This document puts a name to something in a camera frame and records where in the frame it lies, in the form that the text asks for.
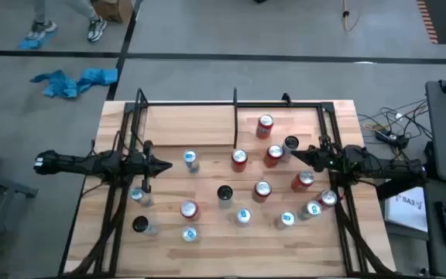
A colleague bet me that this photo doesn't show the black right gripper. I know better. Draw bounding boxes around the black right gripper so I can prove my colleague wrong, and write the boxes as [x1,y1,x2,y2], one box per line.
[290,135,342,174]

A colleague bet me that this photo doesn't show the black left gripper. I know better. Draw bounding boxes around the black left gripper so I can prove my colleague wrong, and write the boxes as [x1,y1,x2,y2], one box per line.
[127,139,173,194]

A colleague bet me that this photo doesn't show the white Celsius can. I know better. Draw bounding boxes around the white Celsius can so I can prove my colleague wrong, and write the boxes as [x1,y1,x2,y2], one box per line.
[216,184,235,210]
[132,215,160,237]
[280,135,300,162]

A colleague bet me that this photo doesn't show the red Coke Zero can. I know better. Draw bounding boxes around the red Coke Zero can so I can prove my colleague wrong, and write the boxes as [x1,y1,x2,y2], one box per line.
[262,144,285,169]
[230,148,249,174]

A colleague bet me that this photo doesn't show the orange Fanta can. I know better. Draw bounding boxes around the orange Fanta can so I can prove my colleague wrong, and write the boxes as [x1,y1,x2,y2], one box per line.
[255,113,275,140]
[290,170,316,194]

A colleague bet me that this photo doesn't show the red Coca-Cola Star Wars can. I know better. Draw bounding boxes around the red Coca-Cola Star Wars can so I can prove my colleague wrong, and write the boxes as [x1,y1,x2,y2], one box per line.
[252,180,273,204]

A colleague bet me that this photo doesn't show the silver sugar-free Red Bull can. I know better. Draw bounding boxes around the silver sugar-free Red Bull can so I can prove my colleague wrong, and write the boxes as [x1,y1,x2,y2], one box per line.
[297,199,323,222]
[181,225,200,244]
[129,186,155,208]
[235,208,253,228]
[275,211,297,231]

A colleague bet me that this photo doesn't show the blue silver Red Bull can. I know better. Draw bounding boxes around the blue silver Red Bull can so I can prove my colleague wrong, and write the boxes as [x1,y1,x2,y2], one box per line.
[182,149,201,174]

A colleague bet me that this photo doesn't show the red soda can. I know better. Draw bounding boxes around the red soda can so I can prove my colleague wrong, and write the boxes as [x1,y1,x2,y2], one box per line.
[315,189,338,210]

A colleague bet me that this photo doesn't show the red Fanta strawberry can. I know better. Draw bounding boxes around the red Fanta strawberry can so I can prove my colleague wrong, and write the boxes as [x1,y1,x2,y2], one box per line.
[180,199,201,222]

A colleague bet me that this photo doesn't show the black power strip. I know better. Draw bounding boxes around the black power strip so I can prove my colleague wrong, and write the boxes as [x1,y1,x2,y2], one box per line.
[376,129,410,148]

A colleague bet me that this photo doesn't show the black desk beam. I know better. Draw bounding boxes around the black desk beam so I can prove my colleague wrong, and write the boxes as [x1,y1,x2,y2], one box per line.
[376,176,427,201]

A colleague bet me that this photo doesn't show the white paper sign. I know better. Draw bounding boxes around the white paper sign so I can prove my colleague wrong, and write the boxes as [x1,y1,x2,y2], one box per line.
[384,187,429,233]

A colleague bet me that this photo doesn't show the large blue cloth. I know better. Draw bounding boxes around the large blue cloth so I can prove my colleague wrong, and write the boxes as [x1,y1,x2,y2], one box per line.
[29,67,119,99]

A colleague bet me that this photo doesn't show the grey metal side table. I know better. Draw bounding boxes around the grey metal side table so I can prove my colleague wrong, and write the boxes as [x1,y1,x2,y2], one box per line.
[0,166,39,279]

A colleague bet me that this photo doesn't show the person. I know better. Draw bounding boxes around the person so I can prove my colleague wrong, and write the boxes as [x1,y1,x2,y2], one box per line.
[25,0,108,43]

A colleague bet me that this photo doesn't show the brown cardboard box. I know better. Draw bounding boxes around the brown cardboard box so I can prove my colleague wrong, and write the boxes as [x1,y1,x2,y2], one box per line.
[91,0,135,23]

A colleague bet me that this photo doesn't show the small blue cloth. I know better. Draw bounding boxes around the small blue cloth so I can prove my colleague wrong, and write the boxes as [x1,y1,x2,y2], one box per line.
[18,29,57,50]

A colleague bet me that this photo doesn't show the black cable bundle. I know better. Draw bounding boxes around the black cable bundle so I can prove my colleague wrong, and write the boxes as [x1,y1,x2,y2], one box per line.
[67,181,129,278]
[333,201,396,277]

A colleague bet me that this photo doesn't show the tangled floor cables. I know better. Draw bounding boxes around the tangled floor cables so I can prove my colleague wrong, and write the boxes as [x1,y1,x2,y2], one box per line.
[358,98,433,156]

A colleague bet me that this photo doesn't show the yellow floor cable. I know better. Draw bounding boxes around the yellow floor cable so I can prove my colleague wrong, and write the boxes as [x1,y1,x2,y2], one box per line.
[341,0,359,33]

